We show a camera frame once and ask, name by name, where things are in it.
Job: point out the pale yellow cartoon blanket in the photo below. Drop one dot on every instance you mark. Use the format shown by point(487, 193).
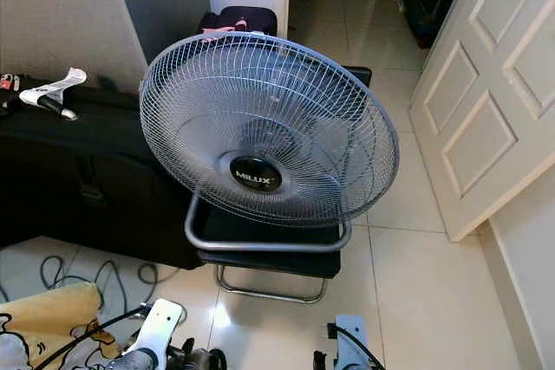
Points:
point(52, 309)

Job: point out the grey Milux floor fan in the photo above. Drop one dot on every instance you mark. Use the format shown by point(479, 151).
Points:
point(256, 175)

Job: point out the large black fabric case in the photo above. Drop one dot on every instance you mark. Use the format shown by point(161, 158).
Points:
point(87, 179)

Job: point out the white panelled door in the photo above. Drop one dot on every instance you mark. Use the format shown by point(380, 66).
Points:
point(486, 110)

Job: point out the black tool wrapped in white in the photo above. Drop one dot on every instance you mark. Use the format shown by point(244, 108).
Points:
point(52, 93)

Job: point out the small red and silver padlock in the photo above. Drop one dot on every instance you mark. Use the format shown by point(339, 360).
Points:
point(9, 83)

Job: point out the black low cabinet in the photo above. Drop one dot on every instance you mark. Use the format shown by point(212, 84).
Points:
point(429, 6)

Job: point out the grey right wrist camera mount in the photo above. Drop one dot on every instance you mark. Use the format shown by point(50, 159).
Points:
point(351, 344)

